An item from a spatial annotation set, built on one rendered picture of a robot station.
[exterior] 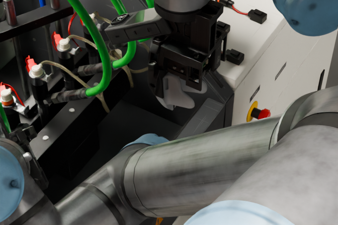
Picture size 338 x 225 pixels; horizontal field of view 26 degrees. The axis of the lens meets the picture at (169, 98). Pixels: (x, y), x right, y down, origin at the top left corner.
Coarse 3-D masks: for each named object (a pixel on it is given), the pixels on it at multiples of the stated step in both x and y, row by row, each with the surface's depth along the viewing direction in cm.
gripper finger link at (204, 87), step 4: (184, 80) 105; (184, 84) 106; (204, 84) 104; (184, 88) 106; (188, 88) 106; (192, 88) 105; (204, 88) 104; (196, 92) 106; (200, 92) 105; (204, 92) 105
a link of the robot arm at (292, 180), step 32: (320, 128) 42; (288, 160) 41; (320, 160) 40; (224, 192) 42; (256, 192) 39; (288, 192) 38; (320, 192) 38; (192, 224) 40; (224, 224) 38; (256, 224) 37; (288, 224) 37; (320, 224) 37
